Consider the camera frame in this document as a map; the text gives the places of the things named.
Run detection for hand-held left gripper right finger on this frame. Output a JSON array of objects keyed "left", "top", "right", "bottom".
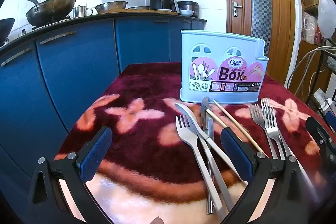
[{"left": 220, "top": 127, "right": 331, "bottom": 224}]

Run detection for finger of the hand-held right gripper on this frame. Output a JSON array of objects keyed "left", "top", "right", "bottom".
[
  {"left": 325, "top": 111, "right": 336, "bottom": 132},
  {"left": 305, "top": 116, "right": 336, "bottom": 164}
]

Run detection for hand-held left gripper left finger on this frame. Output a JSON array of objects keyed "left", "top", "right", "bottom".
[{"left": 28, "top": 126, "right": 113, "bottom": 224}]

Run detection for wooden chopstick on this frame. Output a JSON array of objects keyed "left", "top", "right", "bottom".
[
  {"left": 212, "top": 99, "right": 265, "bottom": 155},
  {"left": 206, "top": 109, "right": 229, "bottom": 131}
]

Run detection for light blue utensil box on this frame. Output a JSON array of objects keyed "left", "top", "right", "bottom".
[{"left": 180, "top": 29, "right": 269, "bottom": 104}]

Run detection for white power strip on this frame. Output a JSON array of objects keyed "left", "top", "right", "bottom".
[{"left": 313, "top": 88, "right": 334, "bottom": 110}]

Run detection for steel table knife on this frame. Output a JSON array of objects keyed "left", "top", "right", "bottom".
[
  {"left": 203, "top": 116, "right": 235, "bottom": 210},
  {"left": 200, "top": 97, "right": 214, "bottom": 215}
]

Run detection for steel fork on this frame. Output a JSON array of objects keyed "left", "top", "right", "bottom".
[
  {"left": 260, "top": 98, "right": 319, "bottom": 205},
  {"left": 250, "top": 103, "right": 279, "bottom": 160}
]

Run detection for red printed blanket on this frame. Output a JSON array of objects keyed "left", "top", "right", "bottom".
[{"left": 54, "top": 63, "right": 336, "bottom": 224}]

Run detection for wooden shelf unit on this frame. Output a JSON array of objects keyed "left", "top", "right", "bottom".
[{"left": 291, "top": 0, "right": 336, "bottom": 89}]

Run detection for blue base cabinets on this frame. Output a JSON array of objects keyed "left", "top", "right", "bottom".
[{"left": 0, "top": 13, "right": 207, "bottom": 224}]

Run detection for white plastic bag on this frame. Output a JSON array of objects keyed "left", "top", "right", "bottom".
[{"left": 303, "top": 12, "right": 319, "bottom": 44}]

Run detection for large clear plastic bag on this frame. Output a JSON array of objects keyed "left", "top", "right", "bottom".
[{"left": 317, "top": 0, "right": 336, "bottom": 39}]

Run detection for steel kettle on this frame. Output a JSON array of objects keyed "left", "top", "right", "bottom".
[{"left": 72, "top": 5, "right": 94, "bottom": 19}]

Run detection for steel colander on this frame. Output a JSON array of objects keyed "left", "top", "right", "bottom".
[{"left": 94, "top": 1, "right": 129, "bottom": 14}]

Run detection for dark steel wok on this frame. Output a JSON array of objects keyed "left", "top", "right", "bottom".
[{"left": 26, "top": 0, "right": 76, "bottom": 27}]

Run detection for black pan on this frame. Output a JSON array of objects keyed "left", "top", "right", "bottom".
[{"left": 0, "top": 18, "right": 16, "bottom": 40}]

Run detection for dark rice cooker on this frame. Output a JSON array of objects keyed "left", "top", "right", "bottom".
[{"left": 177, "top": 1, "right": 199, "bottom": 18}]

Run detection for white-handled fork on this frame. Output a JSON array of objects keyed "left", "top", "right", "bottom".
[{"left": 175, "top": 115, "right": 229, "bottom": 216}]

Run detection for white-handled table knife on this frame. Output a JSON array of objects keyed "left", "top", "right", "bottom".
[{"left": 175, "top": 103, "right": 248, "bottom": 186}]

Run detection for beige cable bundle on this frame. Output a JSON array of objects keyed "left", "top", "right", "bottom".
[{"left": 286, "top": 45, "right": 336, "bottom": 100}]

